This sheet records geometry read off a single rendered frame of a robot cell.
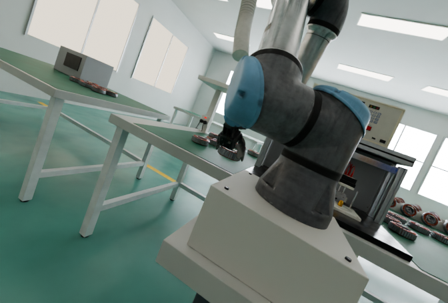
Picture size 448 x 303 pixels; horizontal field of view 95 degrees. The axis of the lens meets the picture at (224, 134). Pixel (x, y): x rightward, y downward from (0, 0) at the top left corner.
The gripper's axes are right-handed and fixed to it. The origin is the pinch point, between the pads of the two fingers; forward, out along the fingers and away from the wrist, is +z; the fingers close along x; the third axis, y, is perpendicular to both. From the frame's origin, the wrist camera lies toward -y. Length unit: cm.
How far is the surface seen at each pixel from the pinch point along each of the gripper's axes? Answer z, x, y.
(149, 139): 3.9, -39.7, 11.2
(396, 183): 2, 71, -32
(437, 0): -77, 105, -333
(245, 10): -44, -72, -153
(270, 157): 23.1, 12.7, -37.4
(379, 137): -10, 59, -45
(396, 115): -21, 61, -52
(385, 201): 10, 71, -26
